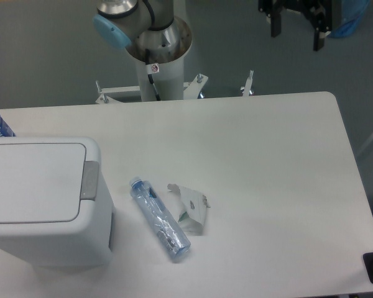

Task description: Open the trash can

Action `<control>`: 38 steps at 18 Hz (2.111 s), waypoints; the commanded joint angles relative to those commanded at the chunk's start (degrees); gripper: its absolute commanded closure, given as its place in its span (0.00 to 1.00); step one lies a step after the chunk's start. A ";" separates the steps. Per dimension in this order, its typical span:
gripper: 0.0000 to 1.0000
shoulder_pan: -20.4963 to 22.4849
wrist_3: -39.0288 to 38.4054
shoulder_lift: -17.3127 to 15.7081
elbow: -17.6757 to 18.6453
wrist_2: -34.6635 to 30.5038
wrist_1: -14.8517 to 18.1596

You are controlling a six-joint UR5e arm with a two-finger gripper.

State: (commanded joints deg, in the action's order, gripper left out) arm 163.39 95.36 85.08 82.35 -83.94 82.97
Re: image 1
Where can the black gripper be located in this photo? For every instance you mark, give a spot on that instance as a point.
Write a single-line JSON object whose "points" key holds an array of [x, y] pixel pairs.
{"points": [[323, 15]]}

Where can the silver robot arm blue cap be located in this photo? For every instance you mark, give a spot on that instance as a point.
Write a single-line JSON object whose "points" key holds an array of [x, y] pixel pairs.
{"points": [[152, 28]]}

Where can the grey trash can lid button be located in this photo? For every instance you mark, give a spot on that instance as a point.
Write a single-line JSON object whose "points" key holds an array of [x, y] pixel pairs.
{"points": [[89, 182]]}

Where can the white trash can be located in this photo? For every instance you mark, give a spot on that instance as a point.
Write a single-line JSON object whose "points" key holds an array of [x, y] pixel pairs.
{"points": [[43, 221]]}

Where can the blue plastic bag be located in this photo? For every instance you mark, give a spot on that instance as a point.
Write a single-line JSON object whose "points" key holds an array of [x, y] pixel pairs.
{"points": [[352, 12]]}

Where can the crushed white paper carton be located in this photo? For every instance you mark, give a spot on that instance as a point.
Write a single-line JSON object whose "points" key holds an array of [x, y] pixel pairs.
{"points": [[194, 205]]}

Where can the clear empty plastic bottle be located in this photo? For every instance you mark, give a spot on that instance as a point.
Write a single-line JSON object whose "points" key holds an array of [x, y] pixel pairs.
{"points": [[160, 220]]}

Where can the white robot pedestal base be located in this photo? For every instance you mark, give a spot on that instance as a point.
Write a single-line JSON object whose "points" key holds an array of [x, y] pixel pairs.
{"points": [[156, 82]]}

